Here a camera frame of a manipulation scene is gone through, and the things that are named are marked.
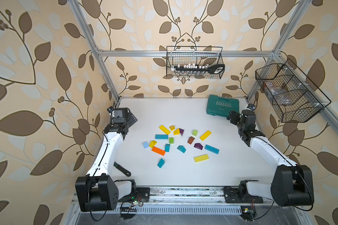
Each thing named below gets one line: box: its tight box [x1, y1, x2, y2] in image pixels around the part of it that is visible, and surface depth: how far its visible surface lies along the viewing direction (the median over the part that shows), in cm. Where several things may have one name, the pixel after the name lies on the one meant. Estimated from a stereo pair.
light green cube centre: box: [169, 137, 175, 144], surface depth 98 cm
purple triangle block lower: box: [193, 142, 204, 150], surface depth 95 cm
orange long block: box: [151, 146, 166, 156], surface depth 93 cm
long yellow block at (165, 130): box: [158, 124, 171, 135], surface depth 104 cm
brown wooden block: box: [186, 135, 196, 145], surface depth 96 cm
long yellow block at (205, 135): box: [199, 130, 212, 142], surface depth 101 cm
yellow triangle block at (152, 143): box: [148, 140, 158, 149], surface depth 96 cm
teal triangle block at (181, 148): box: [176, 145, 187, 154], surface depth 93 cm
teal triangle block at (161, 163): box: [156, 157, 166, 169], surface depth 86 cm
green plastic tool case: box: [206, 94, 240, 118], surface depth 111 cm
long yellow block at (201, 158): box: [193, 153, 209, 163], surface depth 90 cm
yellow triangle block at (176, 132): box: [173, 127, 181, 136], surface depth 101 cm
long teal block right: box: [204, 144, 220, 155], surface depth 93 cm
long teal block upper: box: [154, 134, 169, 140], surface depth 99 cm
